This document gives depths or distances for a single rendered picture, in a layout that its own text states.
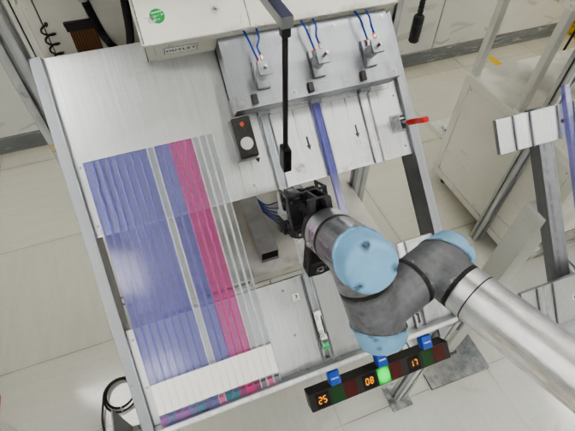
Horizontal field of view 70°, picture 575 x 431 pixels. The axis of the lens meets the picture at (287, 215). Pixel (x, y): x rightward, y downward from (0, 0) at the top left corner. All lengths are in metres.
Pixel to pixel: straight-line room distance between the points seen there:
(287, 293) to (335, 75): 0.44
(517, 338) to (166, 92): 0.69
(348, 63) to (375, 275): 0.47
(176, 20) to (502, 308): 0.67
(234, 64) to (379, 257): 0.46
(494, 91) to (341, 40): 1.13
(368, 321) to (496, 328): 0.16
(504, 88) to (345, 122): 1.15
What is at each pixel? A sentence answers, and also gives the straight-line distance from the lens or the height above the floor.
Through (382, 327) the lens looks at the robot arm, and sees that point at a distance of 0.58.
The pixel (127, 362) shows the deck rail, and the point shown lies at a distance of 0.85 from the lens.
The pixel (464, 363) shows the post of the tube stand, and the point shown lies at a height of 0.01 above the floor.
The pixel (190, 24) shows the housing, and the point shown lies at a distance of 0.80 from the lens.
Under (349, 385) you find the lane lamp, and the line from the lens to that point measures 0.96.
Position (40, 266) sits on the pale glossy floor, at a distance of 2.17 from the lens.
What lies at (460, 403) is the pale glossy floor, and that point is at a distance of 1.75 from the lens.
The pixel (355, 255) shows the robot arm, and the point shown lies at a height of 1.17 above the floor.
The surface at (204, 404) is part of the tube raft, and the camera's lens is 0.88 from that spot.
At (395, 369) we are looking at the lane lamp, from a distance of 1.00.
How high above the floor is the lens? 1.57
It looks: 50 degrees down
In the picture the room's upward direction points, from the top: straight up
